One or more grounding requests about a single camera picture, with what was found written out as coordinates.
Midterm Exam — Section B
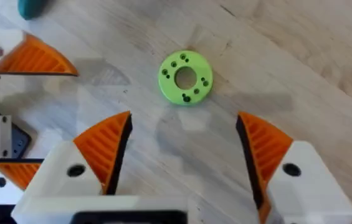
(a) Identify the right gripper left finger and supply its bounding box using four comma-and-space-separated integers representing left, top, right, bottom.
22, 111, 133, 198

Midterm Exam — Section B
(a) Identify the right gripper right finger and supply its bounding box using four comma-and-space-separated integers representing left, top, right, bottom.
235, 111, 352, 224

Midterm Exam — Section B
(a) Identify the blue electric screwdriver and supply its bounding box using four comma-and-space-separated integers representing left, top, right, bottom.
17, 0, 49, 21

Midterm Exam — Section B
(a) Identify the green disc with holes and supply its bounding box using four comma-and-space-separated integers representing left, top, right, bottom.
157, 49, 214, 106

